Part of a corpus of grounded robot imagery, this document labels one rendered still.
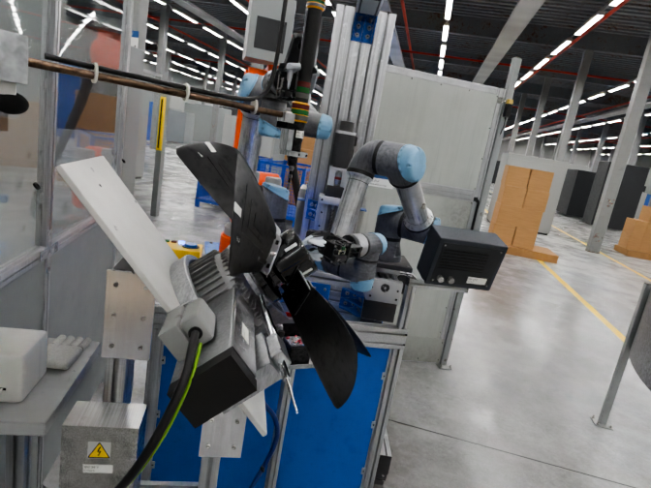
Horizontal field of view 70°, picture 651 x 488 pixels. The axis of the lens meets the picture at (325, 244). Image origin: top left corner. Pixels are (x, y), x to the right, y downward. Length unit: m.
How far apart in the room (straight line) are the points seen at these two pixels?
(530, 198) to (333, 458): 7.78
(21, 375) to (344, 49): 1.62
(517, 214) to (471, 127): 6.09
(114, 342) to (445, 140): 2.56
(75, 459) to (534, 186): 8.71
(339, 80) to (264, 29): 3.12
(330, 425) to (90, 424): 1.01
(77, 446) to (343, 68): 1.63
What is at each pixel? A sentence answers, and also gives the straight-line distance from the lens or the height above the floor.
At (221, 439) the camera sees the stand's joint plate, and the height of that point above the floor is 0.76.
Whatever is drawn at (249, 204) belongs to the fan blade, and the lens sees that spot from 0.86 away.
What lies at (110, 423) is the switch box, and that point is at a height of 0.84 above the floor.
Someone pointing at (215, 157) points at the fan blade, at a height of 1.40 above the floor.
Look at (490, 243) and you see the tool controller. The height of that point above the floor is 1.23.
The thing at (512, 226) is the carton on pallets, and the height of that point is 0.51.
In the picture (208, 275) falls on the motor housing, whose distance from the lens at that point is 1.05.
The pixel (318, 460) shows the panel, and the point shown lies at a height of 0.28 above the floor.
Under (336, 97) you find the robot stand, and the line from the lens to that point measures 2.07.
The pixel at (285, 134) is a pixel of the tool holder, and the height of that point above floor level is 1.48.
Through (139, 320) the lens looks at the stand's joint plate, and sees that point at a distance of 1.08.
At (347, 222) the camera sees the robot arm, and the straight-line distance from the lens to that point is 1.57.
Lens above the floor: 1.49
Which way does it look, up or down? 13 degrees down
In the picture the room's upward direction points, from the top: 10 degrees clockwise
